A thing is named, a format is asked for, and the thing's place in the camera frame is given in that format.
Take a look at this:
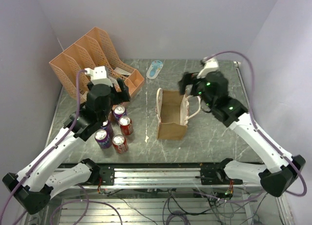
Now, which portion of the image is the orange plastic file organizer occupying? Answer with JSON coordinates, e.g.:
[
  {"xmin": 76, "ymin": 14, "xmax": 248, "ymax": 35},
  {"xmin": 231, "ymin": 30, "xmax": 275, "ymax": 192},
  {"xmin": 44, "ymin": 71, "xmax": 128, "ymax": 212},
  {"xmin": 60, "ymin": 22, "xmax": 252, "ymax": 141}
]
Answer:
[{"xmin": 49, "ymin": 27, "xmax": 144, "ymax": 100}]

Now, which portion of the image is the purple soda can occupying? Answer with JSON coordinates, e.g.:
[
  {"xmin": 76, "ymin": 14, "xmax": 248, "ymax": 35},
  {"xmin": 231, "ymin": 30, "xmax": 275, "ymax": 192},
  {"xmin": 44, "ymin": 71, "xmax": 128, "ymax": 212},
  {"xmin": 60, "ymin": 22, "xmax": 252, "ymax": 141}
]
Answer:
[
  {"xmin": 94, "ymin": 129, "xmax": 112, "ymax": 149},
  {"xmin": 101, "ymin": 120, "xmax": 114, "ymax": 138},
  {"xmin": 113, "ymin": 105, "xmax": 127, "ymax": 123}
]

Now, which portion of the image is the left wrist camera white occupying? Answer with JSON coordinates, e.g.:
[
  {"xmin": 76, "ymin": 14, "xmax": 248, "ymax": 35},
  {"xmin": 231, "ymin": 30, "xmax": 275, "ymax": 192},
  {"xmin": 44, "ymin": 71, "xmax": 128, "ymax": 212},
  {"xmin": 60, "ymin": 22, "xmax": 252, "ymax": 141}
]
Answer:
[{"xmin": 85, "ymin": 66, "xmax": 113, "ymax": 87}]

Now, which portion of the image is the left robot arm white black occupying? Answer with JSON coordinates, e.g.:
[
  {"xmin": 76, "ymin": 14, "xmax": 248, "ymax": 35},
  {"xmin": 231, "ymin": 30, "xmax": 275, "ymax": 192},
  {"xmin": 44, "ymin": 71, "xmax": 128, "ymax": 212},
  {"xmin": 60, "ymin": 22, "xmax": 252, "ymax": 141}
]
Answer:
[{"xmin": 2, "ymin": 78, "xmax": 130, "ymax": 215}]

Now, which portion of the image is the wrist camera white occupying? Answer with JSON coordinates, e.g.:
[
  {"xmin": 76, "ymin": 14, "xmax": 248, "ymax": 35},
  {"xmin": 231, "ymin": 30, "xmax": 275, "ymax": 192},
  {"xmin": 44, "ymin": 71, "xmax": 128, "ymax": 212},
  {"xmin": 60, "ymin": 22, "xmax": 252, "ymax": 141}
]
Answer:
[
  {"xmin": 85, "ymin": 66, "xmax": 113, "ymax": 87},
  {"xmin": 196, "ymin": 57, "xmax": 219, "ymax": 79}
]

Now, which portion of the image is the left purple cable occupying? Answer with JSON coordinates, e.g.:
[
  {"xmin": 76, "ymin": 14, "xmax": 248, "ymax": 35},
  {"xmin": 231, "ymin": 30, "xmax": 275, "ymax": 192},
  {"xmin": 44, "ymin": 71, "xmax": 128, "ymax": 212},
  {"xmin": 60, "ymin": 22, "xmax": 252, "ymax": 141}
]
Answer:
[{"xmin": 0, "ymin": 69, "xmax": 122, "ymax": 225}]

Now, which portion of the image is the purple cable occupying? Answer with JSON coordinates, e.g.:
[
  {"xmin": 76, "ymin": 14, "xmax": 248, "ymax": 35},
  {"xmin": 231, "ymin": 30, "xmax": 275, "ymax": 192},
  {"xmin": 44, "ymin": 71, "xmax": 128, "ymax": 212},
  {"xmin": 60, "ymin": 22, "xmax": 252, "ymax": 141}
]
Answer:
[
  {"xmin": 0, "ymin": 69, "xmax": 122, "ymax": 225},
  {"xmin": 202, "ymin": 50, "xmax": 308, "ymax": 204}
]

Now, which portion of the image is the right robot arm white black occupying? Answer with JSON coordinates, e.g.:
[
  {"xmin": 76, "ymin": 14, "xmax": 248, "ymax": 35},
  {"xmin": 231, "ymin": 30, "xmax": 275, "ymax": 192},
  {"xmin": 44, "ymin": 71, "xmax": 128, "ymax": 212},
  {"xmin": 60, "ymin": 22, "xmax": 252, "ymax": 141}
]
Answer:
[{"xmin": 178, "ymin": 71, "xmax": 306, "ymax": 197}]

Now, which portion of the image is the aluminium mounting rail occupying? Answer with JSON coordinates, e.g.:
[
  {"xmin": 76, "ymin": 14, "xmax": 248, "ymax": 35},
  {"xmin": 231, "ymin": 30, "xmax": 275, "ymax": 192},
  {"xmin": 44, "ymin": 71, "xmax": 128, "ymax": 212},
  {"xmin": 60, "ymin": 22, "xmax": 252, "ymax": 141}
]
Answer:
[{"xmin": 26, "ymin": 166, "xmax": 283, "ymax": 189}]

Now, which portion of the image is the red soda can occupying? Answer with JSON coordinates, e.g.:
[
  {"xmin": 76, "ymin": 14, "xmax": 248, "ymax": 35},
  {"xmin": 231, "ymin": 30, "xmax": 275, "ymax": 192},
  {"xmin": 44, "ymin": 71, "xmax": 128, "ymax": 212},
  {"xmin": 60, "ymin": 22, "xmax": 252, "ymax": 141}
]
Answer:
[
  {"xmin": 112, "ymin": 134, "xmax": 128, "ymax": 154},
  {"xmin": 118, "ymin": 115, "xmax": 133, "ymax": 135}
]

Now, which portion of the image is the canvas bag brown printed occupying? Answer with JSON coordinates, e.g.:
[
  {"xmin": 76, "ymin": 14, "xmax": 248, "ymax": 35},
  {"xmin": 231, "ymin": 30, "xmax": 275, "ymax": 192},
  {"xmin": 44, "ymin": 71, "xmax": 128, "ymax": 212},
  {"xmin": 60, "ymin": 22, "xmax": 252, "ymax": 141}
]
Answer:
[{"xmin": 156, "ymin": 88, "xmax": 201, "ymax": 140}]

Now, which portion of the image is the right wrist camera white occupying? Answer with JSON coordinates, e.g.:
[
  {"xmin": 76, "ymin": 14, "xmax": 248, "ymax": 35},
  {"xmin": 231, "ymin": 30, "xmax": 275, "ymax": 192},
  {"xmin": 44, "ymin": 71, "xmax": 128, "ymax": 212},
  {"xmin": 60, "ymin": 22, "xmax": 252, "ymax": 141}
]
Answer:
[{"xmin": 196, "ymin": 57, "xmax": 219, "ymax": 79}]

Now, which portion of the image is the white box in organizer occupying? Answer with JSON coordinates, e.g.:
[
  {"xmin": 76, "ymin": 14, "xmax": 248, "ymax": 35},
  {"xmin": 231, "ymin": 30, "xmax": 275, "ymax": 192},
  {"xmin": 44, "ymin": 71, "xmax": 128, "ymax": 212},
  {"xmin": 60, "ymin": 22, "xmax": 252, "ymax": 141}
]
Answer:
[{"xmin": 115, "ymin": 67, "xmax": 131, "ymax": 77}]

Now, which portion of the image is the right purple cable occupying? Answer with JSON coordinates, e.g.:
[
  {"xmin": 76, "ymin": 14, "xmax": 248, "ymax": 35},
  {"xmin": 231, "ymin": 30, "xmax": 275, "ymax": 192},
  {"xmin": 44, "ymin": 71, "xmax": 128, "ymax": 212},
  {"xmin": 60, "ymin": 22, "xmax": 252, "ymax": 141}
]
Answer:
[{"xmin": 202, "ymin": 50, "xmax": 308, "ymax": 204}]

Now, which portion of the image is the blue white blister pack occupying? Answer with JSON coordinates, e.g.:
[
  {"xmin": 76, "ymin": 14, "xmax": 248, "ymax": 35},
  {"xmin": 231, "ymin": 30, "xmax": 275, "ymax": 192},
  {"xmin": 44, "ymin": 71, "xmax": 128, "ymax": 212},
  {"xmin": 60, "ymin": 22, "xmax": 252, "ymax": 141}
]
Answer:
[{"xmin": 146, "ymin": 60, "xmax": 164, "ymax": 79}]

